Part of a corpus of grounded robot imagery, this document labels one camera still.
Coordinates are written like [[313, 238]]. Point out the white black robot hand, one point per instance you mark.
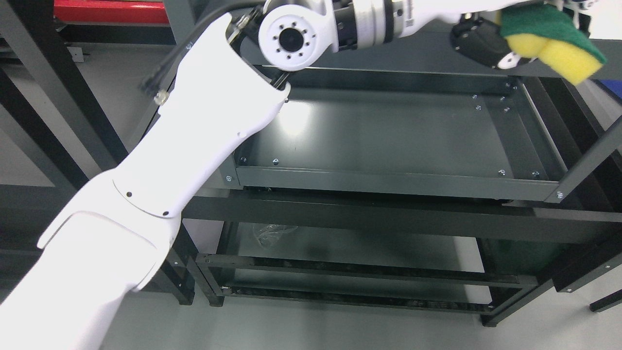
[[476, 26]]

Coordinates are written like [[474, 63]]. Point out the green yellow sponge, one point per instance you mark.
[[543, 32]]

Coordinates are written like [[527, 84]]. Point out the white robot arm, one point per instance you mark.
[[111, 238]]

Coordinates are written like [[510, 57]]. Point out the grey metal shelf unit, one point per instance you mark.
[[420, 191]]

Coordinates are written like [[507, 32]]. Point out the black metal shelf rack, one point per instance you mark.
[[27, 26]]

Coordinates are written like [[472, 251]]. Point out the red box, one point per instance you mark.
[[111, 11]]

